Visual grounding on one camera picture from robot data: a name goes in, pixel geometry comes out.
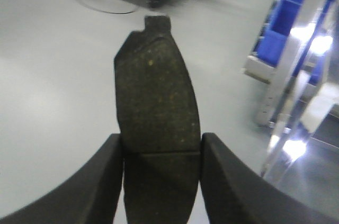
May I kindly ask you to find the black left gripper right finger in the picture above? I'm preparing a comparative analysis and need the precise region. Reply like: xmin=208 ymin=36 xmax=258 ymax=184
xmin=200 ymin=132 xmax=338 ymax=223

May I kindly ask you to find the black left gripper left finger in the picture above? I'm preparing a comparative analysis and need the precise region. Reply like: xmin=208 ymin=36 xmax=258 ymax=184
xmin=1 ymin=134 xmax=123 ymax=223

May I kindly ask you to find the brake pad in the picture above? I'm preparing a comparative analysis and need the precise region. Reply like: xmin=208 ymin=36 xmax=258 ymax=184
xmin=114 ymin=16 xmax=201 ymax=223

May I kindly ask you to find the blue bin beside table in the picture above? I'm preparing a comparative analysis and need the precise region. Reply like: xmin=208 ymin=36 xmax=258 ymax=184
xmin=256 ymin=0 xmax=339 ymax=87

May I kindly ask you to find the stainless steel rack frame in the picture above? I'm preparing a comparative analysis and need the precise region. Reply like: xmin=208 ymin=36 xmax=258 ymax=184
xmin=255 ymin=0 xmax=338 ymax=181

